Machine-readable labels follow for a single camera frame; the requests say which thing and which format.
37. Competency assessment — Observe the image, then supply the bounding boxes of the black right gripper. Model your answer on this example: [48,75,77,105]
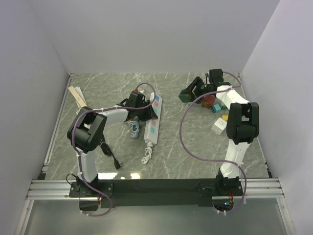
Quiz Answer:
[182,76,211,104]

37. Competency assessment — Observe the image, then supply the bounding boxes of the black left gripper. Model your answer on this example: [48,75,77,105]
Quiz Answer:
[135,100,157,122]

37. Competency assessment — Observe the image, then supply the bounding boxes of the green cube adapter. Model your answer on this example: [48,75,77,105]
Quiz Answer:
[179,92,195,103]

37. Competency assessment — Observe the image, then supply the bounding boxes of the red-brown cube adapter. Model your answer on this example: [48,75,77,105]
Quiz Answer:
[201,95,216,109]

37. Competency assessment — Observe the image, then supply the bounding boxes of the light blue cable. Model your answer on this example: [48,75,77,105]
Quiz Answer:
[127,119,140,140]

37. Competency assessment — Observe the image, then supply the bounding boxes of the teal usb charger cube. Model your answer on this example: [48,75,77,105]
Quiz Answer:
[211,104,222,113]

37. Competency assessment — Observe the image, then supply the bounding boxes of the long white power strip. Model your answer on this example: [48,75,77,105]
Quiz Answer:
[144,93,163,145]

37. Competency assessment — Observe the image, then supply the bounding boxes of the white cube adapter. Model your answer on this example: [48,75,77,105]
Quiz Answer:
[211,117,227,135]

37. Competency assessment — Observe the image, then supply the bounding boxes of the beige power strip red sockets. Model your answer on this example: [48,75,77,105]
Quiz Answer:
[68,86,87,108]

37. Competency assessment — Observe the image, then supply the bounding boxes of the small white power strip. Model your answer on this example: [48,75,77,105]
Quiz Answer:
[74,87,86,108]

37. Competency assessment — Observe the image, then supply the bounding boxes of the mint green plug adapter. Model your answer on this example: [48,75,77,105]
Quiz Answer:
[220,103,227,110]

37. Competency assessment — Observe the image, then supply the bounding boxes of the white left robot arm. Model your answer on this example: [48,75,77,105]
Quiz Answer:
[67,90,162,197]

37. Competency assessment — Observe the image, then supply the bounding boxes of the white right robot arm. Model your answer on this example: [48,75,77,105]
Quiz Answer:
[179,69,259,195]

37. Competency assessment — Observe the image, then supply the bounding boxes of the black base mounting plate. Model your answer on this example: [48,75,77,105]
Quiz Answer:
[69,178,245,208]

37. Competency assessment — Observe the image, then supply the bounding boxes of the black power cord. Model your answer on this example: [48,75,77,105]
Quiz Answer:
[99,139,123,170]

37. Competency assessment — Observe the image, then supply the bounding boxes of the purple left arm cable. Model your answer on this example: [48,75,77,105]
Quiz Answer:
[70,83,156,217]

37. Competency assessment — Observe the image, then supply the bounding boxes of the aluminium frame rail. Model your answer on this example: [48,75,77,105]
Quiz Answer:
[26,73,74,200]

